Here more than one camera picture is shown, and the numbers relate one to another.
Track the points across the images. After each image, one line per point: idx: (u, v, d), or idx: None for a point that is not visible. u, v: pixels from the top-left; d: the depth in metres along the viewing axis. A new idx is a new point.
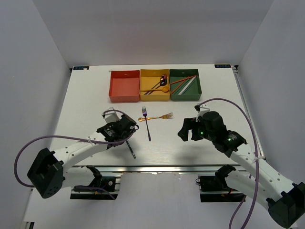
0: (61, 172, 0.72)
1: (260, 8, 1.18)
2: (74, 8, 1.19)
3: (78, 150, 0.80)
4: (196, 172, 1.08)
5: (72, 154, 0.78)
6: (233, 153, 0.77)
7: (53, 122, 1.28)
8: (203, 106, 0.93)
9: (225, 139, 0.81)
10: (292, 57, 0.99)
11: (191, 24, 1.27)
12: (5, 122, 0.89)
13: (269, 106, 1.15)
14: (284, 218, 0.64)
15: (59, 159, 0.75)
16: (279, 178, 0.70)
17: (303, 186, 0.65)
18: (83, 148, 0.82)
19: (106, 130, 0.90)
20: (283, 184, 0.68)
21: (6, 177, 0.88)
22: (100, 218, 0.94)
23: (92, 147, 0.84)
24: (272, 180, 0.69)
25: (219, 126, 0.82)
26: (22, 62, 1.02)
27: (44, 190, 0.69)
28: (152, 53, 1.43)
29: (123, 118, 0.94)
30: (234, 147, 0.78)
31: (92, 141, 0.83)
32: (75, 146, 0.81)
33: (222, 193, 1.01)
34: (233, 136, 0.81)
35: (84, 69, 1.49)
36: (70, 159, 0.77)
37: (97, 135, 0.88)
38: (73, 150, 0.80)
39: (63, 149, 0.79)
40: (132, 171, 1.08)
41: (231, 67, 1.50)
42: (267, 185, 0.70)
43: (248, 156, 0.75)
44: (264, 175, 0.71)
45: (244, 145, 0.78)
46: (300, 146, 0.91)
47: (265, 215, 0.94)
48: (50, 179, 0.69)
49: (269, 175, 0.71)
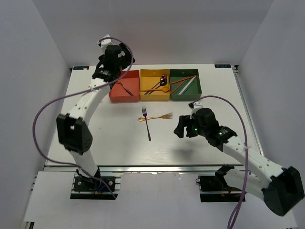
0: (85, 125, 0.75)
1: (260, 8, 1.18)
2: (74, 8, 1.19)
3: (88, 102, 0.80)
4: (196, 172, 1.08)
5: (85, 108, 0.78)
6: (224, 144, 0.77)
7: (53, 122, 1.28)
8: (197, 104, 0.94)
9: (216, 133, 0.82)
10: (291, 57, 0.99)
11: (191, 24, 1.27)
12: (5, 122, 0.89)
13: (269, 106, 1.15)
14: (277, 204, 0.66)
15: (77, 116, 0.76)
16: (269, 163, 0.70)
17: (292, 169, 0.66)
18: (91, 98, 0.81)
19: (101, 72, 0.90)
20: (272, 169, 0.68)
21: (6, 177, 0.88)
22: (100, 218, 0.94)
23: (97, 94, 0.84)
24: (262, 166, 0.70)
25: (210, 121, 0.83)
26: (22, 63, 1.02)
27: (81, 144, 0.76)
28: (152, 53, 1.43)
29: (107, 49, 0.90)
30: (225, 140, 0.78)
31: (94, 88, 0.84)
32: (83, 100, 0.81)
33: (223, 193, 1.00)
34: (224, 130, 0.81)
35: (83, 69, 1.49)
36: (86, 109, 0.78)
37: (96, 81, 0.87)
38: (84, 104, 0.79)
39: (75, 107, 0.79)
40: (132, 171, 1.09)
41: (231, 67, 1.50)
42: (257, 172, 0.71)
43: (238, 146, 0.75)
44: (253, 163, 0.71)
45: (234, 138, 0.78)
46: (300, 146, 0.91)
47: (265, 215, 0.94)
48: (82, 135, 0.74)
49: (259, 162, 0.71)
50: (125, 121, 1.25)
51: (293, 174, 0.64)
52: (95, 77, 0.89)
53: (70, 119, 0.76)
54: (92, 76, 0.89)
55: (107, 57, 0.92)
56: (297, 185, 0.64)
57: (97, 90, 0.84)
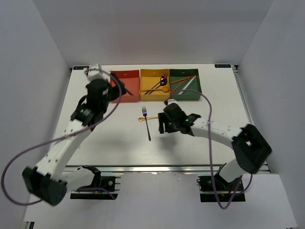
0: (54, 182, 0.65)
1: (260, 8, 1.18)
2: (73, 8, 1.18)
3: (59, 154, 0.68)
4: (184, 171, 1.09)
5: (55, 161, 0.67)
6: (191, 127, 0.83)
7: (53, 122, 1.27)
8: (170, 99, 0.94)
9: (184, 121, 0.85)
10: (292, 57, 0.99)
11: (191, 24, 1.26)
12: (5, 122, 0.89)
13: (269, 106, 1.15)
14: (247, 162, 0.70)
15: (45, 171, 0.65)
16: (229, 128, 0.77)
17: (249, 126, 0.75)
18: (64, 147, 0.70)
19: (81, 112, 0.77)
20: (233, 130, 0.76)
21: (6, 177, 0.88)
22: (101, 217, 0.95)
23: (73, 142, 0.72)
24: (224, 132, 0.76)
25: (177, 113, 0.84)
26: (22, 63, 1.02)
27: (50, 200, 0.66)
28: (152, 53, 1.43)
29: (90, 87, 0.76)
30: (191, 123, 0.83)
31: (70, 135, 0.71)
32: (55, 150, 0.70)
33: (222, 193, 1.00)
34: (191, 116, 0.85)
35: (83, 69, 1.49)
36: (56, 164, 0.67)
37: (74, 124, 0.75)
38: (55, 155, 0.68)
39: (45, 159, 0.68)
40: (132, 171, 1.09)
41: (231, 67, 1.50)
42: (222, 139, 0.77)
43: (203, 124, 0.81)
44: (217, 131, 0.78)
45: (199, 119, 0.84)
46: (299, 146, 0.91)
47: (265, 215, 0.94)
48: (49, 193, 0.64)
49: (221, 130, 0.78)
50: (125, 121, 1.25)
51: (249, 129, 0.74)
52: (73, 118, 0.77)
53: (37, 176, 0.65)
54: (71, 116, 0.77)
55: (89, 95, 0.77)
56: (256, 137, 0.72)
57: (73, 136, 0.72)
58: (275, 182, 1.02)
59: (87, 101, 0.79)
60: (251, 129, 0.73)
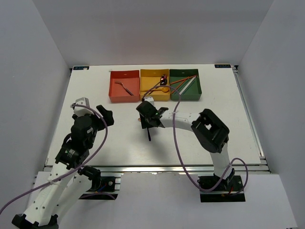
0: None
1: (260, 8, 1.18)
2: (73, 8, 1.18)
3: (45, 201, 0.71)
4: (179, 171, 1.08)
5: (43, 207, 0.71)
6: (160, 119, 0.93)
7: (53, 122, 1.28)
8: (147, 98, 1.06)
9: (154, 115, 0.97)
10: (292, 57, 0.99)
11: (191, 24, 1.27)
12: (5, 123, 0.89)
13: (269, 106, 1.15)
14: (207, 143, 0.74)
15: (33, 220, 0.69)
16: (190, 114, 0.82)
17: (206, 110, 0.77)
18: (51, 192, 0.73)
19: (66, 153, 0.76)
20: (193, 116, 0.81)
21: (6, 177, 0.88)
22: (100, 218, 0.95)
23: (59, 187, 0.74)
24: (186, 119, 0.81)
25: (148, 109, 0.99)
26: (22, 63, 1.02)
27: None
28: (152, 53, 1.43)
29: (75, 126, 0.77)
30: (159, 115, 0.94)
31: (55, 181, 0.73)
32: (42, 196, 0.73)
33: (222, 194, 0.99)
34: (159, 110, 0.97)
35: (83, 69, 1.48)
36: (43, 213, 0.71)
37: (58, 167, 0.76)
38: (41, 202, 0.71)
39: (33, 206, 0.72)
40: (132, 171, 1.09)
41: (231, 67, 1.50)
42: (185, 125, 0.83)
43: (169, 114, 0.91)
44: (179, 119, 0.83)
45: (166, 111, 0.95)
46: (299, 146, 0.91)
47: (265, 215, 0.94)
48: None
49: (183, 117, 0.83)
50: (125, 121, 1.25)
51: (207, 113, 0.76)
52: (58, 160, 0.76)
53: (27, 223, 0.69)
54: (56, 158, 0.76)
55: (74, 136, 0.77)
56: (213, 119, 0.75)
57: (58, 181, 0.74)
58: (275, 183, 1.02)
59: (73, 140, 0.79)
60: (209, 113, 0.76)
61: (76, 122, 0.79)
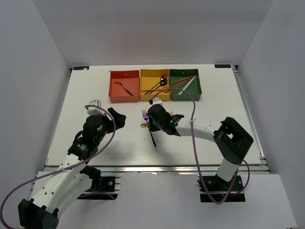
0: (48, 216, 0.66)
1: (260, 8, 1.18)
2: (73, 8, 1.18)
3: (56, 187, 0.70)
4: (179, 171, 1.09)
5: (51, 192, 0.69)
6: (176, 127, 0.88)
7: (53, 122, 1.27)
8: (156, 99, 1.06)
9: (169, 122, 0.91)
10: (292, 57, 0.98)
11: (191, 24, 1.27)
12: (5, 123, 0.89)
13: (269, 106, 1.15)
14: (229, 153, 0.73)
15: (40, 204, 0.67)
16: (210, 123, 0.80)
17: (228, 119, 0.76)
18: (62, 179, 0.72)
19: (78, 147, 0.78)
20: (214, 125, 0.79)
21: (6, 178, 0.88)
22: (100, 218, 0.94)
23: (69, 175, 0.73)
24: (206, 128, 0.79)
25: (162, 114, 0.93)
26: (22, 63, 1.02)
27: None
28: (152, 53, 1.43)
29: (87, 122, 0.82)
30: (175, 123, 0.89)
31: (66, 169, 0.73)
32: (51, 182, 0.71)
33: (223, 194, 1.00)
34: (175, 118, 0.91)
35: (83, 69, 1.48)
36: (51, 198, 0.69)
37: (70, 158, 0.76)
38: (51, 188, 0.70)
39: (41, 191, 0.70)
40: (132, 171, 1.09)
41: (231, 67, 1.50)
42: (205, 134, 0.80)
43: (186, 123, 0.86)
44: (199, 129, 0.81)
45: (182, 119, 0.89)
46: (299, 147, 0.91)
47: (265, 215, 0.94)
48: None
49: (204, 126, 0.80)
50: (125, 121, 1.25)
51: (230, 122, 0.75)
52: (70, 152, 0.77)
53: None
54: (68, 150, 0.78)
55: (85, 131, 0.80)
56: (236, 128, 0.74)
57: (70, 169, 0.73)
58: (275, 183, 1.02)
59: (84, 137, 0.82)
60: (231, 122, 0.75)
61: (88, 119, 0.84)
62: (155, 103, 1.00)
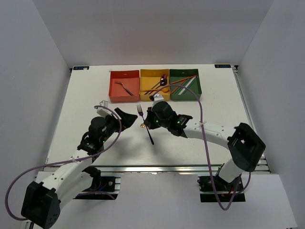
0: (56, 200, 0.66)
1: (260, 8, 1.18)
2: (73, 8, 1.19)
3: (66, 173, 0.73)
4: (179, 172, 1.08)
5: (61, 179, 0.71)
6: (184, 129, 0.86)
7: (53, 122, 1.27)
8: (157, 96, 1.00)
9: (176, 123, 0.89)
10: (292, 57, 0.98)
11: (191, 24, 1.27)
12: (5, 122, 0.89)
13: (269, 106, 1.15)
14: (243, 161, 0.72)
15: (50, 187, 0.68)
16: (223, 128, 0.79)
17: (242, 126, 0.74)
18: (71, 168, 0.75)
19: (86, 144, 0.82)
20: (227, 131, 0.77)
21: (6, 177, 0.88)
22: (100, 218, 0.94)
23: (79, 166, 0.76)
24: (218, 133, 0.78)
25: (169, 113, 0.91)
26: (22, 62, 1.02)
27: (44, 222, 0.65)
28: (152, 53, 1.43)
29: (93, 122, 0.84)
30: (184, 125, 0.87)
31: (76, 160, 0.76)
32: (61, 170, 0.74)
33: (222, 194, 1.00)
34: (182, 119, 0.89)
35: (83, 69, 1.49)
36: (61, 183, 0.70)
37: (79, 152, 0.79)
38: (61, 174, 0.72)
39: (51, 177, 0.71)
40: (132, 171, 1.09)
41: (231, 67, 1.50)
42: (217, 139, 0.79)
43: (195, 125, 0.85)
44: (211, 133, 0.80)
45: (190, 120, 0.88)
46: (299, 146, 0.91)
47: (265, 215, 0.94)
48: (47, 213, 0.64)
49: (216, 130, 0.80)
50: None
51: (245, 129, 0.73)
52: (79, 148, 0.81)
53: (42, 191, 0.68)
54: (77, 146, 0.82)
55: (90, 132, 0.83)
56: (250, 135, 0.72)
57: (79, 161, 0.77)
58: (275, 183, 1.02)
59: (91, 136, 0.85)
60: (246, 128, 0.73)
61: (94, 119, 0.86)
62: (159, 102, 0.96)
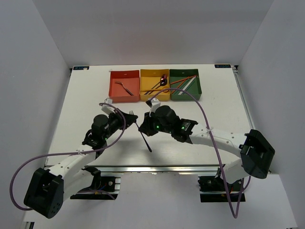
0: (61, 187, 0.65)
1: (260, 8, 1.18)
2: (73, 8, 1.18)
3: (72, 163, 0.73)
4: (179, 172, 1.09)
5: (67, 167, 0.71)
6: (190, 136, 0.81)
7: (53, 122, 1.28)
8: (153, 100, 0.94)
9: (180, 129, 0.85)
10: (292, 56, 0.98)
11: (191, 24, 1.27)
12: (5, 122, 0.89)
13: (269, 106, 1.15)
14: (255, 170, 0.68)
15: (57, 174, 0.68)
16: (233, 135, 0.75)
17: (252, 132, 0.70)
18: (77, 159, 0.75)
19: (90, 141, 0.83)
20: (238, 139, 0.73)
21: (6, 178, 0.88)
22: (100, 218, 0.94)
23: (84, 158, 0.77)
24: (228, 140, 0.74)
25: (174, 117, 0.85)
26: (22, 62, 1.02)
27: (48, 208, 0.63)
28: (153, 53, 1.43)
29: (96, 120, 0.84)
30: (189, 131, 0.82)
31: (82, 152, 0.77)
32: (67, 160, 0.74)
33: (222, 194, 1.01)
34: (187, 123, 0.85)
35: (83, 69, 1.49)
36: (66, 171, 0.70)
37: (85, 146, 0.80)
38: (67, 163, 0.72)
39: (57, 165, 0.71)
40: (132, 171, 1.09)
41: (231, 67, 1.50)
42: (227, 147, 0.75)
43: (202, 132, 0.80)
44: (220, 141, 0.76)
45: (196, 126, 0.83)
46: (300, 146, 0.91)
47: (265, 215, 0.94)
48: (52, 198, 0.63)
49: (226, 138, 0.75)
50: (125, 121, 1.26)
51: (256, 135, 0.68)
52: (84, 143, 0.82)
53: (47, 178, 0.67)
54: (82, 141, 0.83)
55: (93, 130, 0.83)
56: (262, 142, 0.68)
57: (85, 153, 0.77)
58: (275, 182, 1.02)
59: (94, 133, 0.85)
60: (256, 135, 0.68)
61: (96, 117, 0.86)
62: (161, 106, 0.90)
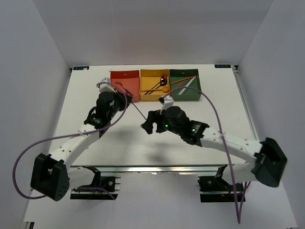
0: (65, 171, 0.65)
1: (260, 8, 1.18)
2: (73, 8, 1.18)
3: (74, 146, 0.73)
4: (179, 172, 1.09)
5: (69, 150, 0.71)
6: (201, 140, 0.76)
7: (53, 122, 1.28)
8: (167, 98, 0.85)
9: (190, 131, 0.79)
10: (292, 56, 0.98)
11: (191, 24, 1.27)
12: (5, 123, 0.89)
13: (269, 106, 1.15)
14: (269, 178, 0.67)
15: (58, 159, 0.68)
16: (247, 142, 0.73)
17: (269, 140, 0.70)
18: (78, 141, 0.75)
19: (93, 119, 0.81)
20: (252, 146, 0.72)
21: (6, 178, 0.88)
22: (100, 217, 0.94)
23: (86, 139, 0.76)
24: (243, 148, 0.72)
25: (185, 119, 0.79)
26: (22, 63, 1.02)
27: (54, 192, 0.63)
28: (153, 53, 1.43)
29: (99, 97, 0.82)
30: (200, 134, 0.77)
31: (84, 133, 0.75)
32: (68, 143, 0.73)
33: (222, 194, 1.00)
34: (197, 126, 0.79)
35: (84, 69, 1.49)
36: (68, 155, 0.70)
37: (86, 126, 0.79)
38: (69, 146, 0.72)
39: (58, 149, 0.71)
40: (132, 171, 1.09)
41: (231, 67, 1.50)
42: (239, 153, 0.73)
43: (214, 136, 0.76)
44: (234, 147, 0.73)
45: (208, 129, 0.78)
46: (299, 146, 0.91)
47: (265, 215, 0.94)
48: (57, 182, 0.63)
49: (238, 144, 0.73)
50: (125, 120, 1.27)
51: (273, 144, 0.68)
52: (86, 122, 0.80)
53: (50, 163, 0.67)
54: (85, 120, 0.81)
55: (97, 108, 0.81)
56: (277, 150, 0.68)
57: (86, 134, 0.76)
58: None
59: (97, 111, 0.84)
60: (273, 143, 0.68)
61: (100, 94, 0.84)
62: (173, 106, 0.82)
